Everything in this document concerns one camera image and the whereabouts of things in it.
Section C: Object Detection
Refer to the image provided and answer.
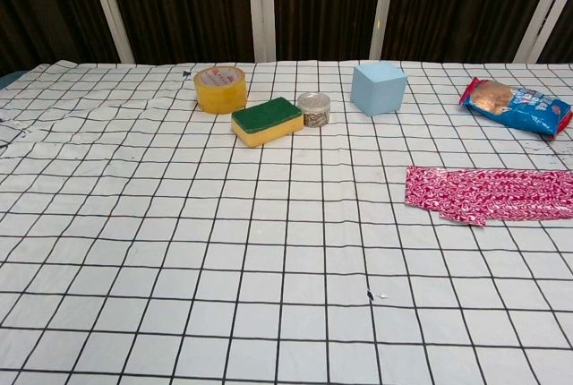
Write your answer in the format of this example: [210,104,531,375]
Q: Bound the blue red snack bag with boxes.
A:
[458,76,573,137]

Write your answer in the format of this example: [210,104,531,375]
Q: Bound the white partition post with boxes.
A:
[246,0,277,63]
[513,0,573,64]
[83,0,136,64]
[365,0,400,62]

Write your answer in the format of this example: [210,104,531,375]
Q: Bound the light blue cube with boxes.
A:
[349,61,408,117]

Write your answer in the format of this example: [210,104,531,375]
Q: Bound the yellow sponge green scouring pad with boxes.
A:
[230,97,304,150]

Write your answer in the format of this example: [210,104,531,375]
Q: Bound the small clear round jar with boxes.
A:
[296,91,332,129]

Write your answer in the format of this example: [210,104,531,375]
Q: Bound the white black-checked tablecloth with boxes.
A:
[0,58,573,385]

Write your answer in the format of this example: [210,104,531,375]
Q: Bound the blue padded table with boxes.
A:
[0,71,29,90]

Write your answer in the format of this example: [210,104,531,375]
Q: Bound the yellow packing tape roll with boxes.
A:
[192,65,249,115]

